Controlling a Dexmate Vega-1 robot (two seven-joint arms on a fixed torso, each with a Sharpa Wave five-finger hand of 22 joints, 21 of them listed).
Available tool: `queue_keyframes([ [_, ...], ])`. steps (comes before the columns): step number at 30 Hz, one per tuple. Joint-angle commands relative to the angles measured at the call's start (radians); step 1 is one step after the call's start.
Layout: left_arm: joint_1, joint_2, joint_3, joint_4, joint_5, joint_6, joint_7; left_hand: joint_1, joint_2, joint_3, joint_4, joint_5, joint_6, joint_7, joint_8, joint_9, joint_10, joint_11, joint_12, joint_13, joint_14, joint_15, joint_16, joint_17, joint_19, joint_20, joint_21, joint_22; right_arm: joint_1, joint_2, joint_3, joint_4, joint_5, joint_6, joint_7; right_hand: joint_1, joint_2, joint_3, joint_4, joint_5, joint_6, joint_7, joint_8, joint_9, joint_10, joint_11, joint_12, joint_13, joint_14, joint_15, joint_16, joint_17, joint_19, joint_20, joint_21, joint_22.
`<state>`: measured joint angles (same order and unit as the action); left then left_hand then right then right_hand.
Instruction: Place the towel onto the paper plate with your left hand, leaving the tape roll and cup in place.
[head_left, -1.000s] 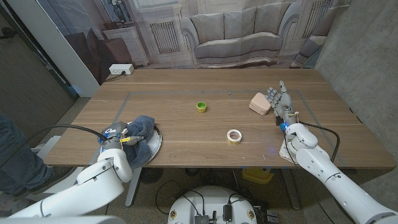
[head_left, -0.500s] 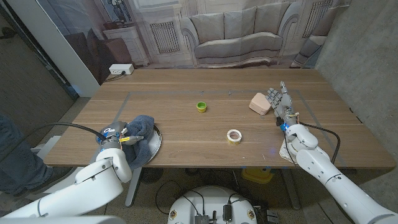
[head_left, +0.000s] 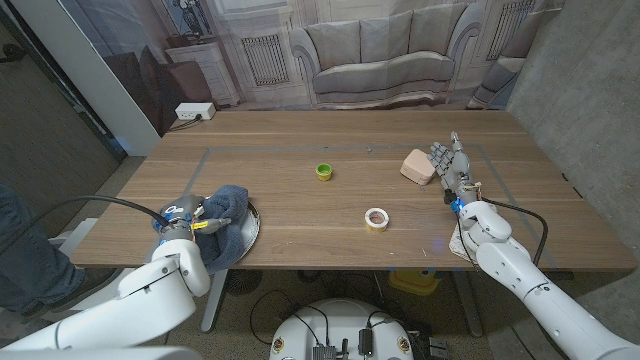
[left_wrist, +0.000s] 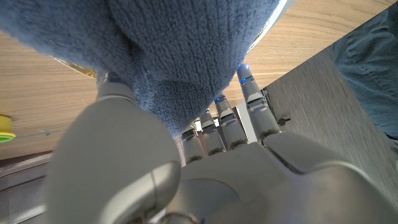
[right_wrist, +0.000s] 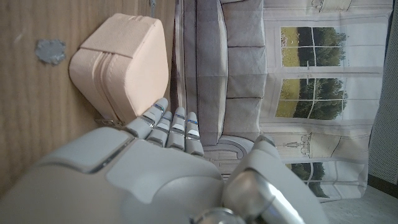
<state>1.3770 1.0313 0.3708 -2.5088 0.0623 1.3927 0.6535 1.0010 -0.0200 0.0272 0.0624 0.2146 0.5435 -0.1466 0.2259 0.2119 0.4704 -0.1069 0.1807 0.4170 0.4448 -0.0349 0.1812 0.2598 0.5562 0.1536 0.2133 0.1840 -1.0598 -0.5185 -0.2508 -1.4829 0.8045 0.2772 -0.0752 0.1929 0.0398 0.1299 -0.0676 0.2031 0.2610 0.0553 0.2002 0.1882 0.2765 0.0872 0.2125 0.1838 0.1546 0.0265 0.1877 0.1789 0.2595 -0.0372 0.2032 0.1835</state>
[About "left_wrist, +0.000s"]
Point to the small yellow green cup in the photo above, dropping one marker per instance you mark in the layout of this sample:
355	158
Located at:
4	127

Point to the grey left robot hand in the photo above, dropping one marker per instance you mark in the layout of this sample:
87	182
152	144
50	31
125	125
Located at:
118	155

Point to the person in blue jeans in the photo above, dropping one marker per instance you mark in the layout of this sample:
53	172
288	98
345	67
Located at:
370	68

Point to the blue terry towel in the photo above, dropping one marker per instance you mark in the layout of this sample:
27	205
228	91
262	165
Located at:
171	46

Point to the printed sofa room backdrop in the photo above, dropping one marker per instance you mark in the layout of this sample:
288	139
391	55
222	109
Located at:
18	193

